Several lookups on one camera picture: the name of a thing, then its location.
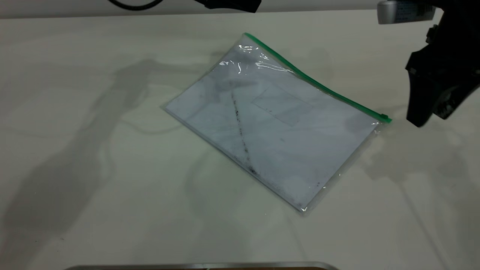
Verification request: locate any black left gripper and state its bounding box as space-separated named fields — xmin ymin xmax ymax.
xmin=194 ymin=0 xmax=262 ymax=13

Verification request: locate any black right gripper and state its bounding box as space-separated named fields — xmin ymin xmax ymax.
xmin=405 ymin=0 xmax=480 ymax=128

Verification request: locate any silver metal rim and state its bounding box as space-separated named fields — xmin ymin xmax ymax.
xmin=64 ymin=261 xmax=340 ymax=270

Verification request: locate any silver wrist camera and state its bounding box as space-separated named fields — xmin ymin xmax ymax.
xmin=376 ymin=0 xmax=438 ymax=25

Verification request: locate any transparent zip bag green zipper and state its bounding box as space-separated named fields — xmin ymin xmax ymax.
xmin=163 ymin=32 xmax=393 ymax=217

